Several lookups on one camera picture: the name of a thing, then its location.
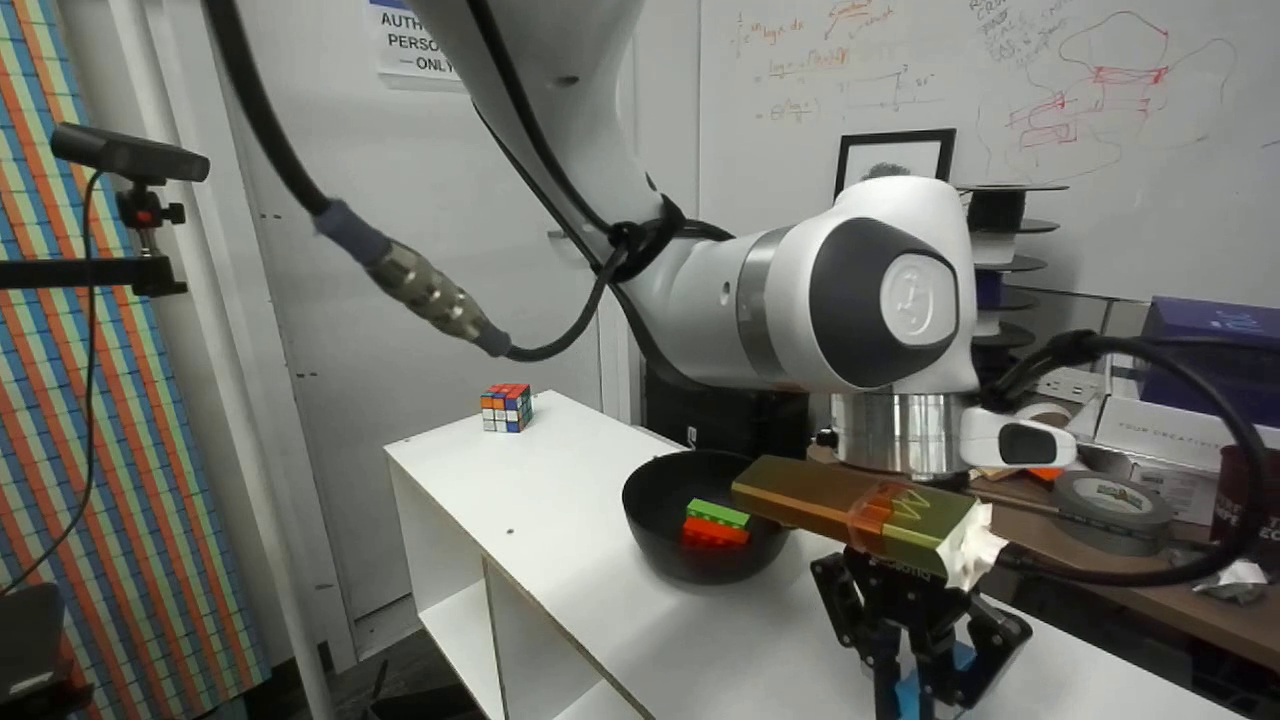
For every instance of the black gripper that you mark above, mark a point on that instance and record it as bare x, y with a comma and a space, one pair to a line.
923, 604

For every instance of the red toy brick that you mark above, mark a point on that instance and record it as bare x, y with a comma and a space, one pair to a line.
714, 533

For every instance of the green toy brick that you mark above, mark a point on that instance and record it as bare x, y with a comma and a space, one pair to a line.
722, 512

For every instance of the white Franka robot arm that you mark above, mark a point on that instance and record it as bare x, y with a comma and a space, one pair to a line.
864, 293

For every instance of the black bowl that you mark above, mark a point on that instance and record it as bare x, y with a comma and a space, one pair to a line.
652, 525

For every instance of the tan taped wrist box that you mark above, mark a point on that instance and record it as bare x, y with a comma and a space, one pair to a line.
854, 512

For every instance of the wooden desk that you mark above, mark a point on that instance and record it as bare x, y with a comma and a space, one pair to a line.
1174, 612

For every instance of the crumpled foil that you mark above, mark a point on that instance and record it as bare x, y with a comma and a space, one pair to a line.
1235, 583

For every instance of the white cardboard box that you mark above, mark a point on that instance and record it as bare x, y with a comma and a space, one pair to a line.
1162, 426

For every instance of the maroon cup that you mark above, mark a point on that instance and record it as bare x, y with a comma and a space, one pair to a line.
1260, 480

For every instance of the stack of filament spools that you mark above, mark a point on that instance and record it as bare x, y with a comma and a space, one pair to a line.
1014, 254

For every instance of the purple box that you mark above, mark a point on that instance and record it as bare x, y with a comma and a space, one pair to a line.
1214, 335

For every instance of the white shelf cabinet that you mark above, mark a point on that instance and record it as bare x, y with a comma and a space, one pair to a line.
455, 561

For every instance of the rubik's cube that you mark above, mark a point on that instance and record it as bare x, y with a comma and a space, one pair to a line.
506, 411

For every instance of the whiteboard with scribbles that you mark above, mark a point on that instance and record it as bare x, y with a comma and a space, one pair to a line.
1065, 132

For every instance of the authorized personnel door sign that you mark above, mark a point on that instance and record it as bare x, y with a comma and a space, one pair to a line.
405, 42

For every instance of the colourful striped panel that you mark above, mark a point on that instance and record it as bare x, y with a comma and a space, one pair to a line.
95, 507

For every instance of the dark blurred object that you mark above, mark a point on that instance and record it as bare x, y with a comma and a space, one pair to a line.
32, 652

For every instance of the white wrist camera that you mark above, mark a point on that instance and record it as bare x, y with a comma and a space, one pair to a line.
1021, 443

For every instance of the grey duct tape roll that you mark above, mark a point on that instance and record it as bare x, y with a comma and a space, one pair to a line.
1121, 500

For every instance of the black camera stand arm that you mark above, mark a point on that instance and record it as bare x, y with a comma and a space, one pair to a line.
95, 275

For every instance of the black camera on stand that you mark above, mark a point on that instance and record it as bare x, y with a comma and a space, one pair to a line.
125, 155

